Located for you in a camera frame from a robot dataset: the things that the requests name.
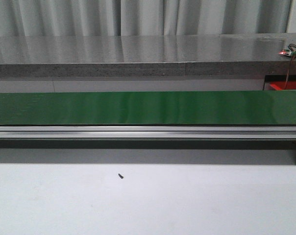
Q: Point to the green conveyor belt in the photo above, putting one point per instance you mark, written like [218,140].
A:
[149,108]

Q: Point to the red plastic tray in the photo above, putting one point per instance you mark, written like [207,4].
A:
[278,86]

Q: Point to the grey stone counter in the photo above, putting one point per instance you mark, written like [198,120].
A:
[125,56]

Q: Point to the small green circuit board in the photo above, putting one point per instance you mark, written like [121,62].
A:
[288,52]

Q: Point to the grey curtain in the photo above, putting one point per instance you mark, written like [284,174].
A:
[141,17]

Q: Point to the aluminium conveyor frame rail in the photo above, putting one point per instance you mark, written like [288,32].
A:
[201,145]

